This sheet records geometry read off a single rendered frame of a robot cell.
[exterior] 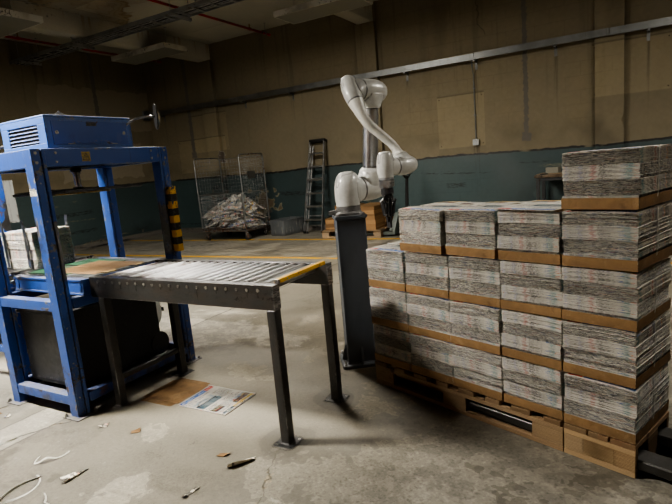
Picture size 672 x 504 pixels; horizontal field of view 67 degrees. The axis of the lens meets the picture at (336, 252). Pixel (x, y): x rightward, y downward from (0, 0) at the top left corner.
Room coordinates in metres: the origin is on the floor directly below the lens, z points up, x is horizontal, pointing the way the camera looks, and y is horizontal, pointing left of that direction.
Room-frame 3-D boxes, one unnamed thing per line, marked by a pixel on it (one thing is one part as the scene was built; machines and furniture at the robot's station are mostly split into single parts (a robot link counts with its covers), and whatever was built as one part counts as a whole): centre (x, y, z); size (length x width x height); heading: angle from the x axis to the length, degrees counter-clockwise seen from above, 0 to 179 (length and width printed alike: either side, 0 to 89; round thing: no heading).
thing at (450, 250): (2.51, -0.78, 0.86); 0.38 x 0.29 x 0.04; 128
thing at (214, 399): (2.89, 0.79, 0.00); 0.37 x 0.29 x 0.01; 60
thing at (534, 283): (2.61, -0.69, 0.42); 1.17 x 0.39 x 0.83; 40
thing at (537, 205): (2.28, -0.95, 1.06); 0.37 x 0.28 x 0.01; 130
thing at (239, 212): (10.73, 2.05, 0.85); 1.21 x 0.83 x 1.71; 60
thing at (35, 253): (3.66, 2.13, 0.93); 0.38 x 0.30 x 0.26; 60
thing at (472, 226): (2.51, -0.78, 0.95); 0.38 x 0.29 x 0.23; 128
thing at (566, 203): (2.06, -1.15, 0.63); 0.38 x 0.29 x 0.97; 130
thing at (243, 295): (2.65, 0.87, 0.74); 1.34 x 0.05 x 0.12; 60
